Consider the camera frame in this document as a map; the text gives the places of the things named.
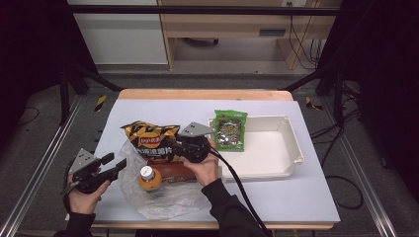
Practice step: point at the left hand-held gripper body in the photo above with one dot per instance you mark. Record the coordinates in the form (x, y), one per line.
(87, 174)

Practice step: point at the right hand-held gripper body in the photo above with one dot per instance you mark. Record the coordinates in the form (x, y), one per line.
(194, 146)

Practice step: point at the brown snack packet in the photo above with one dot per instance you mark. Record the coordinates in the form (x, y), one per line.
(174, 173)

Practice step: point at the orange black chips bag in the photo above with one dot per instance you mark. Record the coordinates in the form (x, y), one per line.
(148, 138)

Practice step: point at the orange juice bottle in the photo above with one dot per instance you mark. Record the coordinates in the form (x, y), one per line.
(150, 179)

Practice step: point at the green snack packet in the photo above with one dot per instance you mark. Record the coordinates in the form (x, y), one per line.
(230, 131)

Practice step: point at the clear plastic bag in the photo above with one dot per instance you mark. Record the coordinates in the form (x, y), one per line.
(178, 200)

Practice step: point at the white plastic tray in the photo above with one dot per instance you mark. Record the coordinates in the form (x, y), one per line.
(270, 151)

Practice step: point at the person's right hand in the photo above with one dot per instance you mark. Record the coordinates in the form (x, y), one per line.
(206, 171)

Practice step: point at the person's left hand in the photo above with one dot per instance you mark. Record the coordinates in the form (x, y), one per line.
(85, 202)

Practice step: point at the yellow black floor tape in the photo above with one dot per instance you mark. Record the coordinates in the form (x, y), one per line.
(311, 103)
(100, 102)

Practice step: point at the black metal stand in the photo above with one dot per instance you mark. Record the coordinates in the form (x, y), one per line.
(338, 98)
(64, 98)

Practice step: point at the white cabinet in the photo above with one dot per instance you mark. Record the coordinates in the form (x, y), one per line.
(120, 36)

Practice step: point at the light wooden desk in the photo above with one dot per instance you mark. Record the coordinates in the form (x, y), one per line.
(230, 26)

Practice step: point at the black metal crossbar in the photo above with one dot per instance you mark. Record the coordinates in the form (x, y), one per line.
(197, 10)

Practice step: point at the black curtain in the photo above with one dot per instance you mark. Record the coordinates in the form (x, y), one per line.
(388, 65)
(26, 49)

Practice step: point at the white power socket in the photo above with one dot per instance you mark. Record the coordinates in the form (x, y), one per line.
(298, 2)

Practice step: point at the aluminium floor rail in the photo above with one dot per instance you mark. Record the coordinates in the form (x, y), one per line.
(41, 164)
(355, 164)

